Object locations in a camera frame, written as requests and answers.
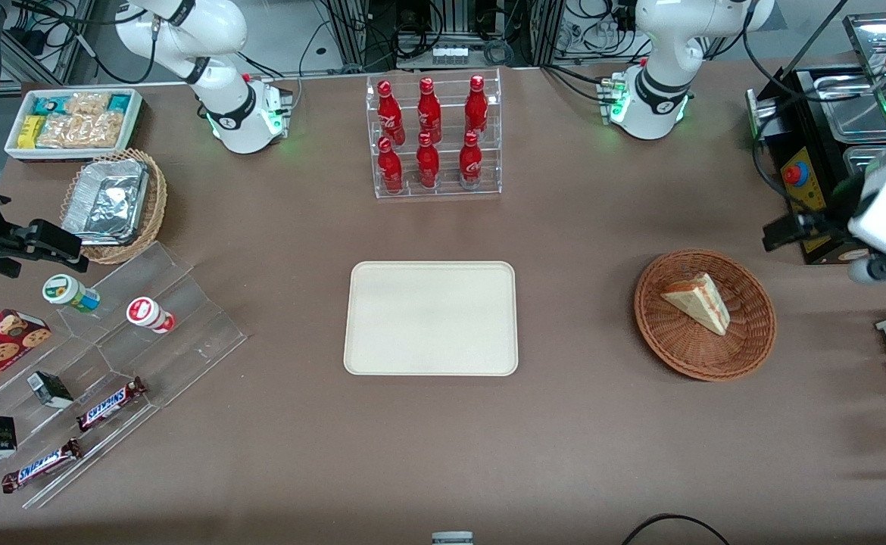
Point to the red cola bottle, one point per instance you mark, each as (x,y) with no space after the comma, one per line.
(390,170)
(476,107)
(390,113)
(471,163)
(429,112)
(428,166)

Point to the red lid cup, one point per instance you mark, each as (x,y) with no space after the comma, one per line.
(149,314)

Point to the grey device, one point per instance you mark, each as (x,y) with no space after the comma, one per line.
(452,538)

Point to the snickers bar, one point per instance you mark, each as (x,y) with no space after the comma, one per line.
(110,403)
(42,465)

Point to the green lid cup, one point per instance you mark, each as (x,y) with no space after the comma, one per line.
(68,291)

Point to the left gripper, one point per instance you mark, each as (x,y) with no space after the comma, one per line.
(824,222)

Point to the clear cracker bag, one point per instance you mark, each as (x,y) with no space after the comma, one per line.
(79,130)
(87,102)

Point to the cream plastic tray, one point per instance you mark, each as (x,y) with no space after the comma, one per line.
(428,318)

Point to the large brown wicker basket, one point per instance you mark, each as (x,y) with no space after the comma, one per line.
(685,352)

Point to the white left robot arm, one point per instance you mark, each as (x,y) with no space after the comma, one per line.
(662,45)

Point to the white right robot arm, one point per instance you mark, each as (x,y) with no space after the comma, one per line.
(223,30)

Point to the small black box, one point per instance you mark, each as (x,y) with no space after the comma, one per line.
(51,390)

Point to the white power strip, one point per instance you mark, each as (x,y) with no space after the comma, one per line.
(449,54)

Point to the triangular sandwich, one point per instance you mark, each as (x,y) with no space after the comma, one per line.
(700,301)

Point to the aluminium foil container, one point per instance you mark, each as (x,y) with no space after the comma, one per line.
(106,200)

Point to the clear acrylic stepped stand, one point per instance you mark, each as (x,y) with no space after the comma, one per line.
(185,333)

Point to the steel warmer pan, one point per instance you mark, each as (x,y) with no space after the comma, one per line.
(859,110)
(863,157)

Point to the red emergency stop button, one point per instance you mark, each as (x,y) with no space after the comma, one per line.
(793,174)

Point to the yellow snack pack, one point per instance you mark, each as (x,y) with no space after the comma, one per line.
(30,131)

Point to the clear acrylic bottle rack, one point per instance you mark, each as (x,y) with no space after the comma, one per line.
(447,121)

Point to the small brown wicker basket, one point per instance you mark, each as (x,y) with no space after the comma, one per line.
(157,204)

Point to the white snack bin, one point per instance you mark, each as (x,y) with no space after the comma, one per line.
(15,150)

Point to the teal snack pack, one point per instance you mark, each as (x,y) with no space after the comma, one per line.
(119,103)
(51,104)

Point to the black food warmer appliance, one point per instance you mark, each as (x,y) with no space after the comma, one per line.
(810,136)

